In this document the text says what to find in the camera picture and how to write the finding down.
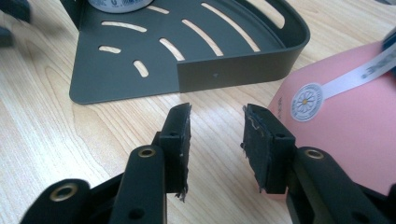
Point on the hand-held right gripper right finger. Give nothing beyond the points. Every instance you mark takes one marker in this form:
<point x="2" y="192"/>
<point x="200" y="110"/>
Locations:
<point x="267" y="155"/>

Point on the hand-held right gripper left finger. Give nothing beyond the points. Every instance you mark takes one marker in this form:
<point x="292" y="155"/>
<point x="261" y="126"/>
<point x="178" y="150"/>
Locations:
<point x="177" y="149"/>

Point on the pink bottle with white label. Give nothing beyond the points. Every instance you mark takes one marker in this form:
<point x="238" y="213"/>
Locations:
<point x="351" y="137"/>

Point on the dark grey slotted corner rack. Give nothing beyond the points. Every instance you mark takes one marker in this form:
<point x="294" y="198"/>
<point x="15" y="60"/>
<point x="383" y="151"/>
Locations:
<point x="236" y="71"/>

